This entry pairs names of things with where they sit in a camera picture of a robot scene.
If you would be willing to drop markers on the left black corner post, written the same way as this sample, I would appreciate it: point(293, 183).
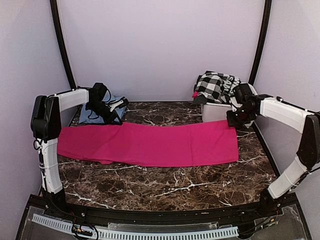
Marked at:
point(61, 43)

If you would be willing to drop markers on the black shirt white lettering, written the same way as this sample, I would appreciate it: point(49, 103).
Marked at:
point(229, 82)

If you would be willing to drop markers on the white plastic laundry bin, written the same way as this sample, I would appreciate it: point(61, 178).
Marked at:
point(212, 112)

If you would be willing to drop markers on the black corner post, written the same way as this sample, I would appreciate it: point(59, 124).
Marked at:
point(61, 43)
point(261, 41)

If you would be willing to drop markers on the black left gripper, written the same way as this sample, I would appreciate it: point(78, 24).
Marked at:
point(109, 119)

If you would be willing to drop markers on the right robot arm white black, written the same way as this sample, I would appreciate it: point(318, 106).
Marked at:
point(296, 137)

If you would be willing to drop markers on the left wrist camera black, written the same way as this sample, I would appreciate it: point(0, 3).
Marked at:
point(98, 91)

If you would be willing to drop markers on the folded light blue shirt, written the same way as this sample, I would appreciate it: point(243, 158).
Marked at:
point(88, 116)

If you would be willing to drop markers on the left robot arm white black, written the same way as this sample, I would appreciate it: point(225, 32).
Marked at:
point(46, 127)

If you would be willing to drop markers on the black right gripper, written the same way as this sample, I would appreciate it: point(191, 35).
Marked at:
point(232, 122)

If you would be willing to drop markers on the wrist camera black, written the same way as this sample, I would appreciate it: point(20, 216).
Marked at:
point(98, 91)
point(243, 93)

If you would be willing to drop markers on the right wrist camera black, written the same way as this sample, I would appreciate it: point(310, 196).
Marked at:
point(243, 93)

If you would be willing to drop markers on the white slotted cable duct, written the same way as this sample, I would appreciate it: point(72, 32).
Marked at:
point(121, 231)

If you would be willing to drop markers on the black curved front rail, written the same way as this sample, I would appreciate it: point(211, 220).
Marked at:
point(243, 214)

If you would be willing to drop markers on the pink trousers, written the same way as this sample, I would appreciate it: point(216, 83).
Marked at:
point(192, 145)

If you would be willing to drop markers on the black white checkered shirt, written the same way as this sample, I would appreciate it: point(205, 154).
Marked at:
point(209, 89)

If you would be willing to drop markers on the right black corner post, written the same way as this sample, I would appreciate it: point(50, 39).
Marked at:
point(261, 41)

